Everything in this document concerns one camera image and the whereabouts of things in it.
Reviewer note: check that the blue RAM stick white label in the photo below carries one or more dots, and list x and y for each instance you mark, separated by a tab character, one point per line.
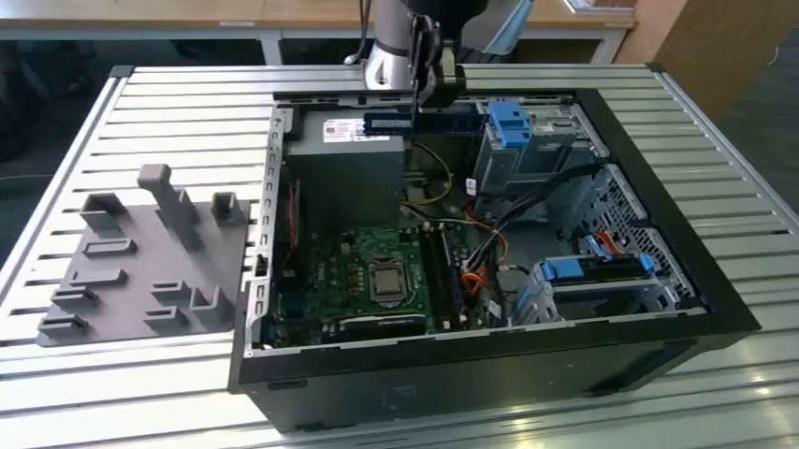
389	124

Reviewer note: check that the empty black RAM slot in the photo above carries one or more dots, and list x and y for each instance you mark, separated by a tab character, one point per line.
434	280

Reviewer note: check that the dark RAM stick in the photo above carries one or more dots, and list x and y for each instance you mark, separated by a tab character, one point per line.
454	280

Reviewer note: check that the blue disk carrier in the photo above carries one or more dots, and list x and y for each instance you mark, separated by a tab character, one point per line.
565	270
509	124

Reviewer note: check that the metal disk bay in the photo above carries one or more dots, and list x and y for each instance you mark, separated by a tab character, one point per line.
537	159
599	299

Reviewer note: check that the grey power supply unit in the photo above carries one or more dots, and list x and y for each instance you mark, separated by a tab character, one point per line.
341	161

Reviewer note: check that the green motherboard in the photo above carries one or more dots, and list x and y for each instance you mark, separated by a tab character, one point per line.
350	243

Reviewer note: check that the silver CPU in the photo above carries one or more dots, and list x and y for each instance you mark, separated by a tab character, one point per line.
386	283

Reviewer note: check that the wooden cabinet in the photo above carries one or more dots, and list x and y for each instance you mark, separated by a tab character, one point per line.
706	51

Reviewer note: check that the CPU socket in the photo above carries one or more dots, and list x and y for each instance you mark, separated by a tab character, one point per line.
403	299

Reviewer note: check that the black graphics card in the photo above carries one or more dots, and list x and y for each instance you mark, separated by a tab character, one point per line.
383	324

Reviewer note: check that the black open PC case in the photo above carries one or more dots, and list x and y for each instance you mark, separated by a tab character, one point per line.
474	374

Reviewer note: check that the grey parts rack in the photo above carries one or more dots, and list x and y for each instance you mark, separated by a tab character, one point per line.
138	262

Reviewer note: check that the wooden desk white frame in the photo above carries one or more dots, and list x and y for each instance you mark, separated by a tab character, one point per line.
187	18

